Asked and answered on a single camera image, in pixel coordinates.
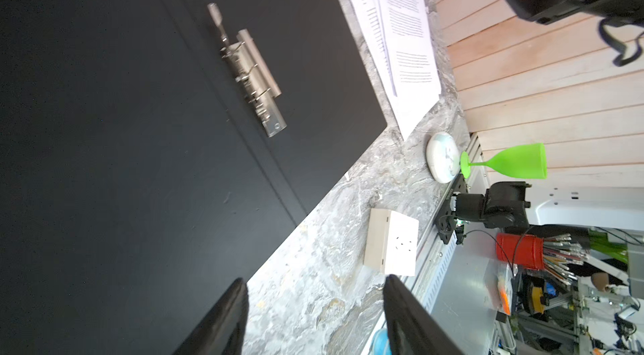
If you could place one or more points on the blue folder black inside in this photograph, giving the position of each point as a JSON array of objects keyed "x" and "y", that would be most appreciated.
[{"x": 137, "y": 182}]

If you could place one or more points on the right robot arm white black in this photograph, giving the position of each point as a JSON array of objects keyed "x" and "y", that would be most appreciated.
[{"x": 567, "y": 74}]

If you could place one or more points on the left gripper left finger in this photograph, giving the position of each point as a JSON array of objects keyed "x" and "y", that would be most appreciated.
[{"x": 222, "y": 330}]

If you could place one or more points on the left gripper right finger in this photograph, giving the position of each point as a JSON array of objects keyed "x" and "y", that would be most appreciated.
[{"x": 410, "y": 329}]

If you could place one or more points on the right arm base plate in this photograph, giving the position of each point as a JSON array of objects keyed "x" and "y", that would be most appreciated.
[{"x": 445, "y": 221}]

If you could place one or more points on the green plastic funnel cup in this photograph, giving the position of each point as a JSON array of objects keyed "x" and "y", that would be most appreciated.
[{"x": 521, "y": 161}]

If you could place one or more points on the red pen holder cup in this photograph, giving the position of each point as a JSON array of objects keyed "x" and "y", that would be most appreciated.
[{"x": 525, "y": 251}]

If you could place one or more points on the blue tape roll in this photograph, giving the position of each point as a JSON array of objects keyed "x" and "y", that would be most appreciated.
[{"x": 380, "y": 343}]

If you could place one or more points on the metal folder clip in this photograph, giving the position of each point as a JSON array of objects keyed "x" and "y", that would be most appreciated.
[{"x": 251, "y": 72}]

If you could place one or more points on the white oval alarm clock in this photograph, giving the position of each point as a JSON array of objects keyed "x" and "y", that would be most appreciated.
[{"x": 443, "y": 157}]

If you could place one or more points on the white wall socket plate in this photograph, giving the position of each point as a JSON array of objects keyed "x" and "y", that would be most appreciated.
[{"x": 392, "y": 242}]

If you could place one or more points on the printed paper sheet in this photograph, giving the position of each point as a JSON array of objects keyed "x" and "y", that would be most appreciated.
[
  {"x": 409, "y": 50},
  {"x": 407, "y": 113}
]

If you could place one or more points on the aluminium mounting rail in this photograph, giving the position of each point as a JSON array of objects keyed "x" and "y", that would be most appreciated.
[{"x": 432, "y": 264}]

